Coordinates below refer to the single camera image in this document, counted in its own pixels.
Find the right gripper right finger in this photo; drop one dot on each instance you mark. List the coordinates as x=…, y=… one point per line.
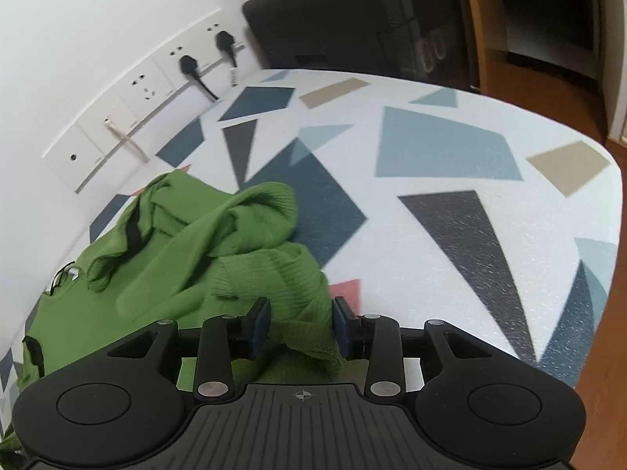
x=376, y=339

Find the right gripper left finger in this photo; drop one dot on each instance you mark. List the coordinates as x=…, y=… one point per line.
x=223, y=340

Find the green ribbed knit top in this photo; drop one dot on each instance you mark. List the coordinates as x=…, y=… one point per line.
x=186, y=251

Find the geometric pattern table cover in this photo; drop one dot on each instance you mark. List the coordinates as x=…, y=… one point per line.
x=416, y=201

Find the black plug left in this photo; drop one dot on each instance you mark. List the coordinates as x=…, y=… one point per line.
x=190, y=69

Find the black plug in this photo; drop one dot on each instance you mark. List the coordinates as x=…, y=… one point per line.
x=225, y=43
x=190, y=69

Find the black plug right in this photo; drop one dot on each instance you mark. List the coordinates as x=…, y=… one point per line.
x=225, y=43

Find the black cabinet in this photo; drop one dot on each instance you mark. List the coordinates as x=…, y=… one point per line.
x=430, y=41

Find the white wall socket panel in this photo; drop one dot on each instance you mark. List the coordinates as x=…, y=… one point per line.
x=111, y=120

